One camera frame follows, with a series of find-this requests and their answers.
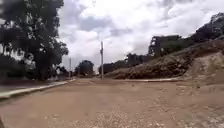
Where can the tall pale utility pole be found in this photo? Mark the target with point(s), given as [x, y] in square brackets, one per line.
[101, 60]

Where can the distant dark tree line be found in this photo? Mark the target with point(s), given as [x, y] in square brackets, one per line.
[133, 60]

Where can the round distant tree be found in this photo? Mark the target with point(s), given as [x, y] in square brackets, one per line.
[85, 67]

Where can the brown dirt road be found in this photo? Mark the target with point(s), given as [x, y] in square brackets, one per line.
[110, 103]

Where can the thin distant pole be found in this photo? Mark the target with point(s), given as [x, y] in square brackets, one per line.
[70, 66]

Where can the brown earth embankment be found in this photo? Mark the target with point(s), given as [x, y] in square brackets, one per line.
[173, 65]

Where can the row of dark trees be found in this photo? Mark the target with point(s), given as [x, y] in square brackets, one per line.
[33, 33]

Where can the pale concrete kerb pavement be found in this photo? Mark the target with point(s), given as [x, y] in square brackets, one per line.
[30, 89]

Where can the trees on embankment top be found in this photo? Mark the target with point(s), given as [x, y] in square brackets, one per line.
[210, 30]

